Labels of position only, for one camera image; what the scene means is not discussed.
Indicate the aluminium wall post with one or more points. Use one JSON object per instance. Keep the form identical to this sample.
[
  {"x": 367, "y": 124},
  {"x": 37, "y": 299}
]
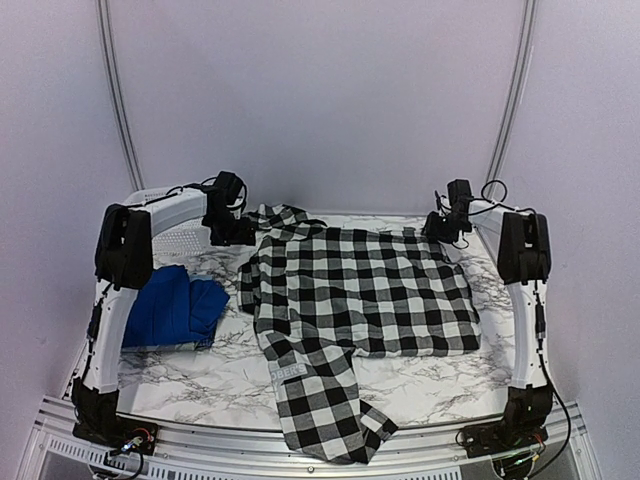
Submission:
[
  {"x": 515, "y": 91},
  {"x": 116, "y": 94}
]

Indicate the black white checkered cloth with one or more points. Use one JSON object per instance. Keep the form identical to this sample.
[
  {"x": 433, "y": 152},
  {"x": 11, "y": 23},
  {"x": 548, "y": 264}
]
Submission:
[{"x": 321, "y": 296}]

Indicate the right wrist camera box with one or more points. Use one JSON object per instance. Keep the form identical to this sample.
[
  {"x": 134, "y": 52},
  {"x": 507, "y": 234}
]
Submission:
[{"x": 459, "y": 195}]

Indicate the folded light blue t-shirt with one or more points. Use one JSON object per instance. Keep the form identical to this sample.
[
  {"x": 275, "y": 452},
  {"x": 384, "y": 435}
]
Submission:
[{"x": 183, "y": 311}]

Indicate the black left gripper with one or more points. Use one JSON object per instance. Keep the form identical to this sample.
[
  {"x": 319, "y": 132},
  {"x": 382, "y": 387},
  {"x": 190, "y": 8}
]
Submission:
[{"x": 246, "y": 234}]

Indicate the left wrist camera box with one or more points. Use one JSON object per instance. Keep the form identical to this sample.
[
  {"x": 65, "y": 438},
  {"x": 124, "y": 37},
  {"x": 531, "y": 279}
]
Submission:
[{"x": 231, "y": 190}]

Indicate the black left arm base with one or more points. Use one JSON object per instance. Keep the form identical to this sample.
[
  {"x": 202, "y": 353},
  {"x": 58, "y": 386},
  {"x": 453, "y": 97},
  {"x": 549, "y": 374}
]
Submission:
[{"x": 98, "y": 421}]

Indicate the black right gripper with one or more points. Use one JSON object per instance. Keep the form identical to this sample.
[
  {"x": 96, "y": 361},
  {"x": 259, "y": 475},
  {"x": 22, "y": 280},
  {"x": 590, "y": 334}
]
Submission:
[{"x": 430, "y": 228}]

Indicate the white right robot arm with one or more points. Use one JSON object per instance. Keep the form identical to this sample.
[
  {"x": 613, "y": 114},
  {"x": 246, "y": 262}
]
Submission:
[{"x": 523, "y": 264}]

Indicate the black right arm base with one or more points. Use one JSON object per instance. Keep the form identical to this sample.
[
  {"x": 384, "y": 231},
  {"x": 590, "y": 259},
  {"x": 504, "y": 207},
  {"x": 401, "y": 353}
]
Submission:
[{"x": 522, "y": 424}]

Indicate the right aluminium wall post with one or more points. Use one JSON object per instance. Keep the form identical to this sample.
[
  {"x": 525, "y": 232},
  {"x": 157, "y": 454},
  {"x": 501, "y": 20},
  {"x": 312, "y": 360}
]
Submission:
[{"x": 515, "y": 91}]

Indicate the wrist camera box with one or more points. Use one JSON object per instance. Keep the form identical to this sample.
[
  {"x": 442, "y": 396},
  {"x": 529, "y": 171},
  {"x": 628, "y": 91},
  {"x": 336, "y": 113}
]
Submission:
[
  {"x": 459, "y": 195},
  {"x": 231, "y": 190}
]

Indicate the left aluminium wall post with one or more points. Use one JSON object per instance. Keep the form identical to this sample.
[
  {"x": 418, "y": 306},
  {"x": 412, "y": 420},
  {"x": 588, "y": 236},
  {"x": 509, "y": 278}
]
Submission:
[{"x": 116, "y": 94}]

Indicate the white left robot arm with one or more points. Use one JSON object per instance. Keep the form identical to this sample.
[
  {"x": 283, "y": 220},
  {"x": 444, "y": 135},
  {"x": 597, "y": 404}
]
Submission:
[{"x": 124, "y": 265}]

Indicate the white plastic laundry basket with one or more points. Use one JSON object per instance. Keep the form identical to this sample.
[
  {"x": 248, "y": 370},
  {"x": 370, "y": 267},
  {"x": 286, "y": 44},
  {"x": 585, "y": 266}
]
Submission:
[{"x": 180, "y": 240}]

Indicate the blue pleated skirt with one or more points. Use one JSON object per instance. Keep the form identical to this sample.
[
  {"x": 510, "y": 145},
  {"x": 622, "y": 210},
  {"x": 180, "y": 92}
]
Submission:
[{"x": 138, "y": 317}]

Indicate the aluminium front frame rail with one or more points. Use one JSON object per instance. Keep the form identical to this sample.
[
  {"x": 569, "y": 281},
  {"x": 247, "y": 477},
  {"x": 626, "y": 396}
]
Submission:
[{"x": 198, "y": 452}]

